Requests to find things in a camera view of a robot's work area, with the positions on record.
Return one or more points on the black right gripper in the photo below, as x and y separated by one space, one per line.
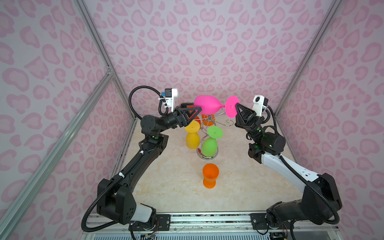
253 128

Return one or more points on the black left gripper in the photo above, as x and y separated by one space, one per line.
177 116

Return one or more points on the pink wine glass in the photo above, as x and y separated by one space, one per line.
211 105

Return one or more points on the green wine glass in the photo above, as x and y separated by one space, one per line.
210 145

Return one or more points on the orange wine glass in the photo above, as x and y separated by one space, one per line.
208 120
210 173

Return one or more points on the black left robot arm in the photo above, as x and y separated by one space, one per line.
115 199

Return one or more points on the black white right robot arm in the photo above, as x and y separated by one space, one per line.
320 202

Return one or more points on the red wine glass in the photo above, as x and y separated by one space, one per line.
196 118

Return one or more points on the orange wine glass back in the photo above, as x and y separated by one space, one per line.
208 120

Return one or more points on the yellow wine glass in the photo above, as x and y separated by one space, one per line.
193 138

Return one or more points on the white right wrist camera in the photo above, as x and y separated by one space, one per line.
260 103

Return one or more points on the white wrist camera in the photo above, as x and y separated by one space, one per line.
168 98
260 103

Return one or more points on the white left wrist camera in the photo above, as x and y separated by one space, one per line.
168 98

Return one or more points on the chrome wire wine glass rack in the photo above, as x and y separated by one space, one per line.
221 121

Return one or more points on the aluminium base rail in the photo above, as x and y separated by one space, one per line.
217 226

